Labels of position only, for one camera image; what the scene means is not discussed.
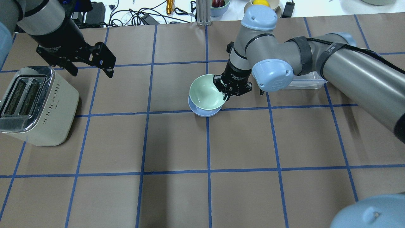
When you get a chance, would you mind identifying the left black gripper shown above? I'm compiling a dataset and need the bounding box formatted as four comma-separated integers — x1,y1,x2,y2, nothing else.
35,28,117,78

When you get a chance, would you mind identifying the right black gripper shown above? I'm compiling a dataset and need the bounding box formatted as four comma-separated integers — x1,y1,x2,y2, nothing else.
213,62,252,101

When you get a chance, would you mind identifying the green bowl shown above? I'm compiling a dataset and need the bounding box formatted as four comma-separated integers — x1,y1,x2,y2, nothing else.
189,74,226,111

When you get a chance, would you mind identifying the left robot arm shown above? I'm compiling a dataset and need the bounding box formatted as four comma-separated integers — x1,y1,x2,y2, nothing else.
1,0,117,78

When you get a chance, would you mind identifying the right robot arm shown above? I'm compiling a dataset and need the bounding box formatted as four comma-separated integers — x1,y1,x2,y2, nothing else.
214,5,404,142

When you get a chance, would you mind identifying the blue bowl with fruit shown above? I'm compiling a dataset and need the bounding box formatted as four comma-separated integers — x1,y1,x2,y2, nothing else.
210,0,230,17

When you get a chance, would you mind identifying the beige bowl with lemon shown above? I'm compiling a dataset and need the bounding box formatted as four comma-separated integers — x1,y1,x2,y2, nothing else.
250,0,280,11

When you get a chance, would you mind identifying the cream toaster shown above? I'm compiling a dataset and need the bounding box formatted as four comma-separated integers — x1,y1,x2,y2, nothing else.
0,66,79,146

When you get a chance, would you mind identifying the clear plastic container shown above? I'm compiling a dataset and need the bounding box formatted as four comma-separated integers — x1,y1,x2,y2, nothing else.
284,71,328,90

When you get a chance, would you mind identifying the black power adapter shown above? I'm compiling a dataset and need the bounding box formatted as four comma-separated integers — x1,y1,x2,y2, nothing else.
282,0,295,18

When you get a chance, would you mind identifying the aluminium frame post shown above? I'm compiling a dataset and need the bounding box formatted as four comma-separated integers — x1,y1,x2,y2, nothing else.
196,0,211,26

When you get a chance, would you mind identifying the orange screwdriver handle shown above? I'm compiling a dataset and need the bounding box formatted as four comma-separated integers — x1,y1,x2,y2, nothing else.
166,0,174,15

